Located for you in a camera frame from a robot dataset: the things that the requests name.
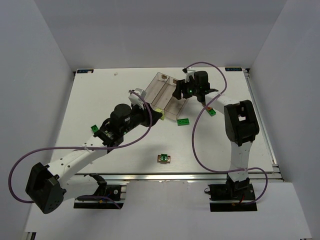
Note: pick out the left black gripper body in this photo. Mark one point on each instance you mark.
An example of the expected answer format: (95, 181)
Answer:
(146, 116)

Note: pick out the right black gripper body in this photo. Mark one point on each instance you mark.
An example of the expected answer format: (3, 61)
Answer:
(181, 88)

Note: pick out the small lime lego brick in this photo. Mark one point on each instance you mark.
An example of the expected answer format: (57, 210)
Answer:
(161, 113)

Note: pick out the green lego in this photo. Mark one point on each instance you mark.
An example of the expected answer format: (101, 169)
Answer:
(211, 112)

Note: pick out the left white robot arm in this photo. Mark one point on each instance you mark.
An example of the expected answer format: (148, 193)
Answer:
(49, 185)

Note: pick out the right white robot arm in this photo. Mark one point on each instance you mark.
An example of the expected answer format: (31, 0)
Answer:
(240, 121)

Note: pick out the clear right bin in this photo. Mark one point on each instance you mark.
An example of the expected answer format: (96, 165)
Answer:
(173, 107)

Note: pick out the clear left bin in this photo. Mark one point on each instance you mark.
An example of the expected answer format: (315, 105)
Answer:
(156, 89)

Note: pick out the green flat lego plate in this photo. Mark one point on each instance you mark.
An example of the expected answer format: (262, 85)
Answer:
(183, 122)

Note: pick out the brown lego plate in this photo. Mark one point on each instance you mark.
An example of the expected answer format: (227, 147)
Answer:
(158, 159)

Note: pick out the small green lego cube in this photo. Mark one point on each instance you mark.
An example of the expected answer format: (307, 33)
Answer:
(164, 158)

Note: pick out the green lego cube left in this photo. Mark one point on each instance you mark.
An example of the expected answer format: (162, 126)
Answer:
(94, 128)

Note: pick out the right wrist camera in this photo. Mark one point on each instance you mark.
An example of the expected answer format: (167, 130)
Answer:
(189, 74)

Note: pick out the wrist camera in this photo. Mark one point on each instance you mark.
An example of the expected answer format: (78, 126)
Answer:
(137, 97)
(189, 74)

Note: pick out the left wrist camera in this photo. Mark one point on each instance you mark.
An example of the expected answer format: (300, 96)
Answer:
(137, 97)

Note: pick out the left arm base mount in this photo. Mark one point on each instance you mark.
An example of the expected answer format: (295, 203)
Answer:
(105, 197)

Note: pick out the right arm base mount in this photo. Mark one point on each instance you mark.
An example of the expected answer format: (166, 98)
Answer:
(222, 201)

